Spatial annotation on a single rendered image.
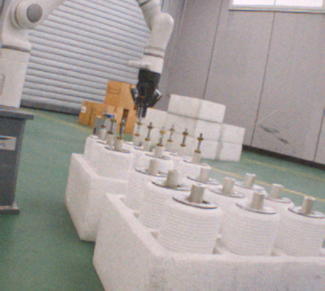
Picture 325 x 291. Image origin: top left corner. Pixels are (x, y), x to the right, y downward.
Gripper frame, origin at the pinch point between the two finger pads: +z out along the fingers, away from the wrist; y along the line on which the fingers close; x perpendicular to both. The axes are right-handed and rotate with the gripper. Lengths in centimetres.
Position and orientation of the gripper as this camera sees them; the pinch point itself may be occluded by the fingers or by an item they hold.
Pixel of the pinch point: (141, 112)
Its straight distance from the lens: 147.2
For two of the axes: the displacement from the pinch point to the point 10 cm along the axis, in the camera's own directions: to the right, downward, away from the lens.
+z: -2.0, 9.8, 0.5
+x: -6.0, -0.8, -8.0
